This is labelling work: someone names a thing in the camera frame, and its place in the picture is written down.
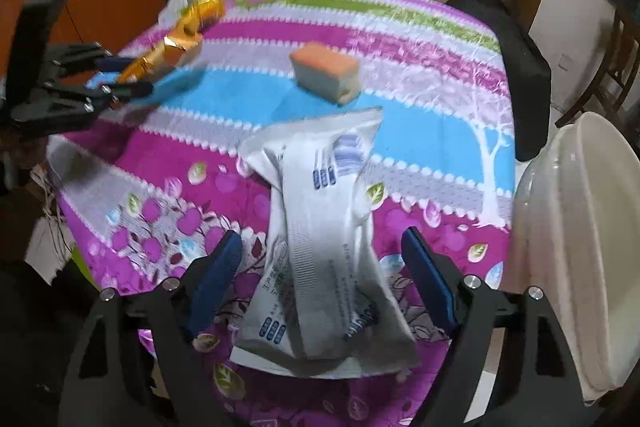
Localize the gold foil wrapper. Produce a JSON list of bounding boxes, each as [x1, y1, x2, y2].
[[116, 29, 203, 84]]

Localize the white blue wet-wipes packet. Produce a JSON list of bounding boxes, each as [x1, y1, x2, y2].
[[231, 107, 420, 379]]

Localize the yellow foil snack bag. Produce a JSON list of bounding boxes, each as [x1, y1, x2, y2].
[[176, 0, 226, 35]]

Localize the white plastic bucket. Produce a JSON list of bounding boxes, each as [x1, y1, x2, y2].
[[501, 113, 639, 401]]

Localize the beige orange sponge block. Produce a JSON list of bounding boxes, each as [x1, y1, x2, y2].
[[290, 42, 361, 106]]

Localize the colourful striped tablecloth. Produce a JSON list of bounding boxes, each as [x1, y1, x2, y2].
[[47, 0, 515, 426]]

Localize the dark wooden chair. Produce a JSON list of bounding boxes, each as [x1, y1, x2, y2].
[[555, 9, 639, 128]]

